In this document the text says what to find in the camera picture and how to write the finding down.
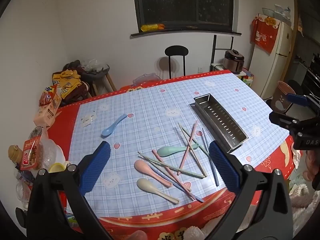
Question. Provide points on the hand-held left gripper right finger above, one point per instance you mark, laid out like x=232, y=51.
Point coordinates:
x=223, y=167

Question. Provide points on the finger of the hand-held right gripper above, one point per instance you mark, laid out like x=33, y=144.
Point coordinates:
x=280, y=118
x=297, y=99

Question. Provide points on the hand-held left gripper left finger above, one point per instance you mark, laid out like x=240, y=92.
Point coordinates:
x=96, y=170

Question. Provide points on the blue chopstick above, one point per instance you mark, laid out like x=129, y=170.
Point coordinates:
x=197, y=198
x=215, y=177

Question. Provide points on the green chopstick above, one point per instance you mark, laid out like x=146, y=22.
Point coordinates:
x=190, y=173
x=186, y=133

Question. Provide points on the metal utensil tray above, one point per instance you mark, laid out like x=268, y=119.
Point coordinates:
x=225, y=127

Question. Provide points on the blue spoon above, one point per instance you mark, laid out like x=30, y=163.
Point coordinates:
x=108, y=131

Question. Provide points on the pink spoon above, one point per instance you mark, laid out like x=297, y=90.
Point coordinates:
x=141, y=166

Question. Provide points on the beige spoon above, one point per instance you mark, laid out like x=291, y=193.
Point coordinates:
x=145, y=185

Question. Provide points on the green spoon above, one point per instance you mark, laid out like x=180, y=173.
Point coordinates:
x=166, y=151

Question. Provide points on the person's right hand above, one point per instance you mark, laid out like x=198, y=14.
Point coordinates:
x=313, y=165

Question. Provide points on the black round stool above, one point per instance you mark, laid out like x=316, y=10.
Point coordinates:
x=296, y=85

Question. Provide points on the black stove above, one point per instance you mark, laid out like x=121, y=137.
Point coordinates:
x=311, y=77

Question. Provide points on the yellow cup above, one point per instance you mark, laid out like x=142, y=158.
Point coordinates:
x=58, y=167

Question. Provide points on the cream fridge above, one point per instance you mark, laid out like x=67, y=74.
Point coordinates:
x=277, y=62

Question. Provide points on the crumpled clear plastic bag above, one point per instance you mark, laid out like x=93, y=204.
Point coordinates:
x=53, y=150

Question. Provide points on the colourful box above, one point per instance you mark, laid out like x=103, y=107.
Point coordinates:
x=248, y=78

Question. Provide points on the fluffy pink garment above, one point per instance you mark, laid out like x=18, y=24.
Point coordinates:
x=302, y=197

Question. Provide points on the red instant noodle bowl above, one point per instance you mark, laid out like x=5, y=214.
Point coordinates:
x=31, y=150

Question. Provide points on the pink snack packet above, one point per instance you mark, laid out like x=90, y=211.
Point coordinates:
x=46, y=116

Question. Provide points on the brown rice cooker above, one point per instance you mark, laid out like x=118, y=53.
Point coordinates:
x=233, y=61

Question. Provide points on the red printed cloth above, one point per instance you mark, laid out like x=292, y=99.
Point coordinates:
x=263, y=33

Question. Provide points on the glass jar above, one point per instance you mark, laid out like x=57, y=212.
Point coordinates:
x=23, y=192

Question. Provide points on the beige bottle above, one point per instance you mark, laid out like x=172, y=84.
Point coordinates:
x=15, y=153

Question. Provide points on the orange snack bag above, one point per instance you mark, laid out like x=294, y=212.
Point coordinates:
x=48, y=96

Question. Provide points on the glass bowls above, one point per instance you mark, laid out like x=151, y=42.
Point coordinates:
x=276, y=12

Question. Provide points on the yellow snack bags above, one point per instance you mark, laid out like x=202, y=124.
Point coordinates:
x=66, y=82

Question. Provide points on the black metal rack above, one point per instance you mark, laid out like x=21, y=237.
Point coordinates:
x=214, y=50

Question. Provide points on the clear plastic container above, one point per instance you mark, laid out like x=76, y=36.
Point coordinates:
x=145, y=78

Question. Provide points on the black chair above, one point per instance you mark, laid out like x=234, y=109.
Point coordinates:
x=177, y=51

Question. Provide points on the black window sill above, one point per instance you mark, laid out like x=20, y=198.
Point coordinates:
x=190, y=31

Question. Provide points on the dark window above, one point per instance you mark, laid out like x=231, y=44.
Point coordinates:
x=185, y=0

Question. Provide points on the yellow snack packet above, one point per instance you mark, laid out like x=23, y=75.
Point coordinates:
x=152, y=27

